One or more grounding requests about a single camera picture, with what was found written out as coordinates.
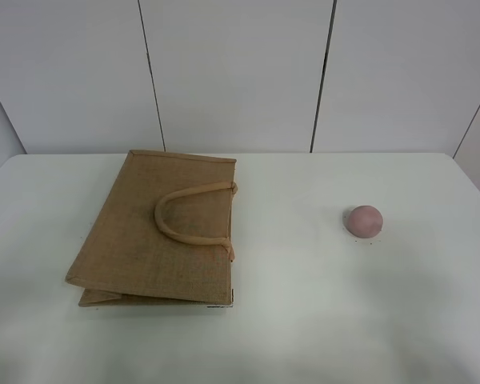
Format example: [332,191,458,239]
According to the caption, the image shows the brown linen tote bag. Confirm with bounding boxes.
[66,150,238,307]

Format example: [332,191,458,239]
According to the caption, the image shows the pink peach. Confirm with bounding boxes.
[346,206,383,238]

